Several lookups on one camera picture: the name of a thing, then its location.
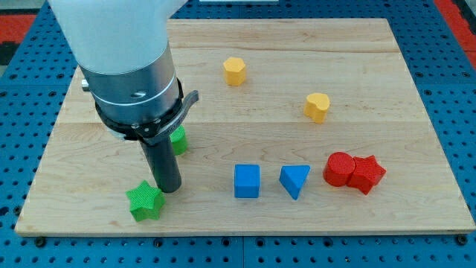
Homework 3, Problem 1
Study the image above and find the green star block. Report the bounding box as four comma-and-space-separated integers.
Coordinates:
125, 180, 165, 222

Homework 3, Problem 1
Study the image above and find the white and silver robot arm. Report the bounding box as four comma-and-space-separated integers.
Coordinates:
48, 0, 187, 125

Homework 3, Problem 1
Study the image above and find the red star block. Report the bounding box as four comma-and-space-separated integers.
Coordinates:
347, 155, 387, 195

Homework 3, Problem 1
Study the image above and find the blue cube block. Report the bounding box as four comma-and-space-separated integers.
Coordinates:
234, 164, 260, 198

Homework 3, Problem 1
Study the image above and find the green cylinder block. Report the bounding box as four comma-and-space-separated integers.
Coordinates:
170, 125, 188, 156

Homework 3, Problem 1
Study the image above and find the light wooden board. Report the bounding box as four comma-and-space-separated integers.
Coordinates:
16, 19, 475, 237

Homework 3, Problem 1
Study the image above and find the yellow hexagon block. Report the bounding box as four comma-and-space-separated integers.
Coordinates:
223, 57, 246, 86

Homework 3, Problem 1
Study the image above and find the blue triangle block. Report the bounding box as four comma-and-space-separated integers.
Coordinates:
279, 165, 311, 200

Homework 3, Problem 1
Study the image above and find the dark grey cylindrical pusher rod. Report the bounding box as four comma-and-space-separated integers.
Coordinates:
141, 138, 181, 193

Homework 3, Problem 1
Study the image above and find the yellow heart block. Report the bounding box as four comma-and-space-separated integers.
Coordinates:
303, 93, 330, 124

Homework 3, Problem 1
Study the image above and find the red cylinder block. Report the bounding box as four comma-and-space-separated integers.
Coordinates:
323, 152, 356, 187

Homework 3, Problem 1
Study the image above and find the black clamp ring with lever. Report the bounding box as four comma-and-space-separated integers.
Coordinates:
94, 78, 200, 147

